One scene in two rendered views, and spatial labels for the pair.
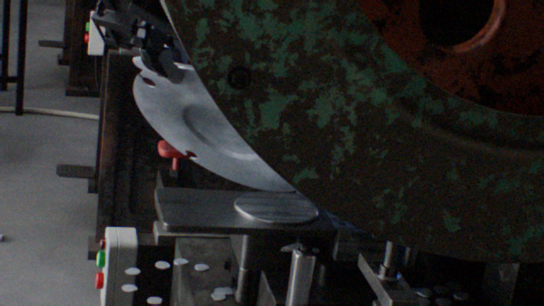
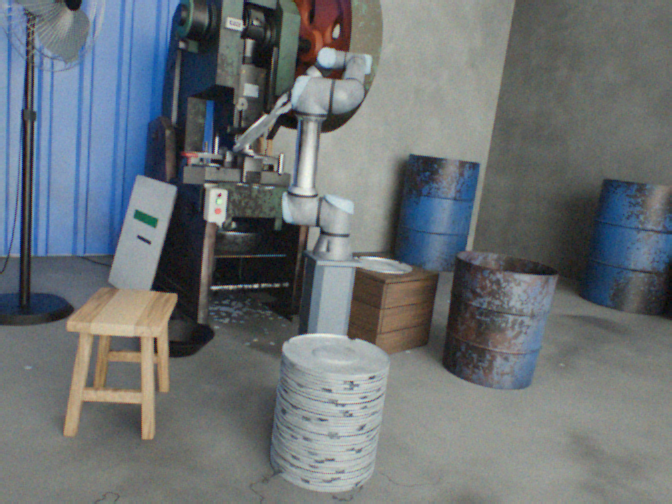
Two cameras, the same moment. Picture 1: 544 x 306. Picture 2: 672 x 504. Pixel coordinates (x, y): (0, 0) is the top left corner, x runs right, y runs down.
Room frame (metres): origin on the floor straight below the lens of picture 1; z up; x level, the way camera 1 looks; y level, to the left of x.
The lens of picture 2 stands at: (2.06, 2.56, 0.86)
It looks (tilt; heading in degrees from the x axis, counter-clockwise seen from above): 11 degrees down; 246
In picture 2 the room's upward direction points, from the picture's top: 7 degrees clockwise
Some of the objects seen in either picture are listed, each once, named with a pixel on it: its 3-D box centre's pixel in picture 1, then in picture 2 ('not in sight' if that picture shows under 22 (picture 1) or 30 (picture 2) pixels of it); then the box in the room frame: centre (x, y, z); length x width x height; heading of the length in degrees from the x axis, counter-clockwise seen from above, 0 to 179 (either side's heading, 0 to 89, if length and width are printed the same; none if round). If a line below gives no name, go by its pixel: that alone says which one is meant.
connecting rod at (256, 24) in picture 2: not in sight; (247, 44); (1.44, -0.14, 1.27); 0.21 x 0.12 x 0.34; 104
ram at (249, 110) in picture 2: not in sight; (246, 96); (1.43, -0.10, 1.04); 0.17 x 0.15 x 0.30; 104
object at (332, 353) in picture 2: not in sight; (336, 354); (1.45, 1.27, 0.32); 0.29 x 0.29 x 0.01
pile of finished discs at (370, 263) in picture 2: not in sight; (380, 264); (0.84, 0.33, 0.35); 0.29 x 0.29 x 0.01
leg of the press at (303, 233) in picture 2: not in sight; (264, 215); (1.22, -0.34, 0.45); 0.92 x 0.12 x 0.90; 104
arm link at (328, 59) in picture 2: not in sight; (330, 59); (1.20, 0.33, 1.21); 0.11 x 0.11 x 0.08; 65
